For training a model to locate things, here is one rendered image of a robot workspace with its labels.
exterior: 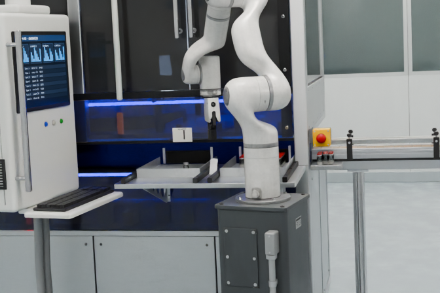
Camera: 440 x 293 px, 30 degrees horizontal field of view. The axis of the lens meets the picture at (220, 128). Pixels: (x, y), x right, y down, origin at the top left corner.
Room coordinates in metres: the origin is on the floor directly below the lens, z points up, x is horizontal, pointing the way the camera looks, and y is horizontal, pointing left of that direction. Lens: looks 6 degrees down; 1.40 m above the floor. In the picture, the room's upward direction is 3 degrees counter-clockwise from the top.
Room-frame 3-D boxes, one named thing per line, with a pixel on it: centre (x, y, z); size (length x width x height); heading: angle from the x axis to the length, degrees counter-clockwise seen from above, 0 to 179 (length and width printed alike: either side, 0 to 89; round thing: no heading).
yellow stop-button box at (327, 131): (3.39, -0.42, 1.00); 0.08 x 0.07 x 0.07; 168
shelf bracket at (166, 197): (3.33, 0.27, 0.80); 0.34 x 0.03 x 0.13; 168
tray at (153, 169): (3.39, 0.18, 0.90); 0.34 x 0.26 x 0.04; 168
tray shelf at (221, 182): (3.29, 0.03, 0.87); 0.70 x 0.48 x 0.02; 78
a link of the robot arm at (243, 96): (2.78, -0.11, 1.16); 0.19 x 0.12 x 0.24; 109
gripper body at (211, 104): (3.27, 0.03, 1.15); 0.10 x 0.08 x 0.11; 12
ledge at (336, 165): (3.43, -0.45, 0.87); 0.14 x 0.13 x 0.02; 168
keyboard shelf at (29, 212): (3.22, 0.62, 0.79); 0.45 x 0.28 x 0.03; 161
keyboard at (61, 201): (3.20, 0.58, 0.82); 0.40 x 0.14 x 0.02; 161
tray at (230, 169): (3.32, -0.15, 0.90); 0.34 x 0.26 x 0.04; 168
